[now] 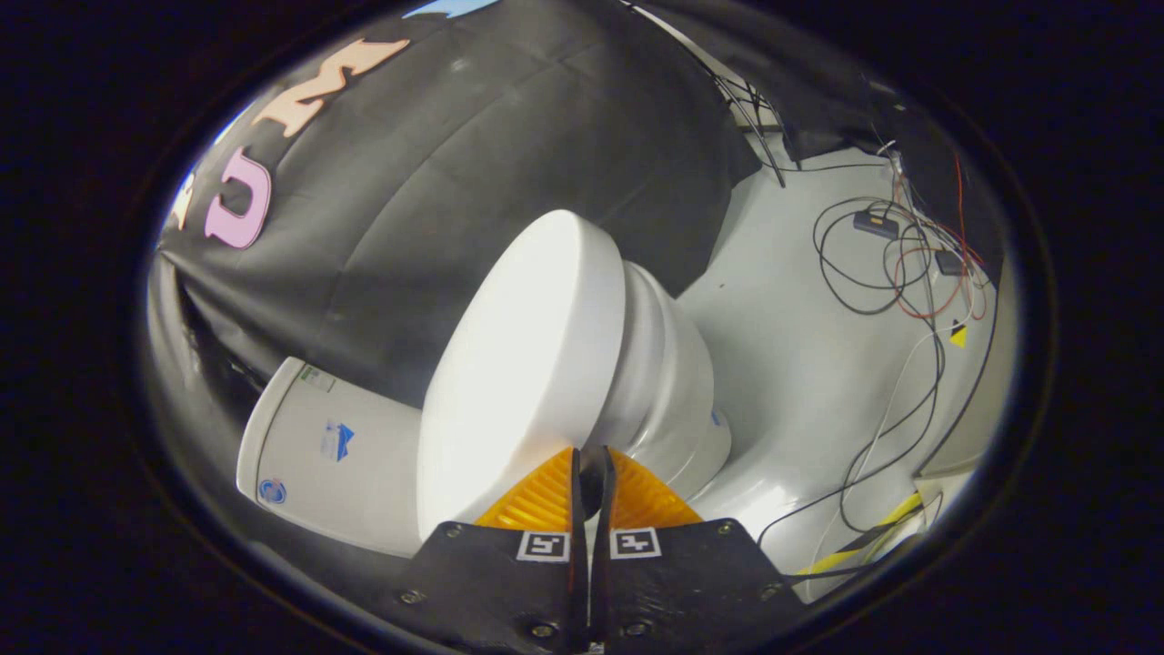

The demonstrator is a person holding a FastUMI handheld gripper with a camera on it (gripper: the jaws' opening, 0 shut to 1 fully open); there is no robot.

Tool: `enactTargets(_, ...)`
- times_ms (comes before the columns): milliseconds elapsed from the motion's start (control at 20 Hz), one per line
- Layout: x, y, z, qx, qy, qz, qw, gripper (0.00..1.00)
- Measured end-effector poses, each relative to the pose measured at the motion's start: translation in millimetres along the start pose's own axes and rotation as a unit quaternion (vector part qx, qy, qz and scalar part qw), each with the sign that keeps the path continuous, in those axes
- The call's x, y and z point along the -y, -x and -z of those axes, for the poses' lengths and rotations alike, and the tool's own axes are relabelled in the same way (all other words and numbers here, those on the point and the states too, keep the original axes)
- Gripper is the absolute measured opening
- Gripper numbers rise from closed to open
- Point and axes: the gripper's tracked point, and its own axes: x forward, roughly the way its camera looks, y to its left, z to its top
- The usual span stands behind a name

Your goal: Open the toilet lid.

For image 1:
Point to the white toilet tank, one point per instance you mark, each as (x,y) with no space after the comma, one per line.
(309,455)

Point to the small black adapter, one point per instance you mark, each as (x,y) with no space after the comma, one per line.
(949,263)

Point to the black backdrop cloth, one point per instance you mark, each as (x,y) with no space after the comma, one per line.
(436,182)

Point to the white toilet seat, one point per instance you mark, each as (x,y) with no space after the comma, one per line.
(641,364)

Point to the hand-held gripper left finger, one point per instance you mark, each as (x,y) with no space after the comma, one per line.
(509,591)

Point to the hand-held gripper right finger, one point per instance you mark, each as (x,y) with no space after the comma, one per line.
(682,591)

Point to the black power adapter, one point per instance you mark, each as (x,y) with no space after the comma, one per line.
(876,225)

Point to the white toilet bowl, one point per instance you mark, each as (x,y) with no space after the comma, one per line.
(691,409)

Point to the yellow floor tape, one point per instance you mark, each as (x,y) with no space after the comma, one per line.
(864,546)

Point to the yellow triangle tag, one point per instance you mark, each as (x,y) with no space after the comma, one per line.
(959,337)

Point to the white toilet lid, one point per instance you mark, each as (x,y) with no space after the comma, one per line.
(518,364)

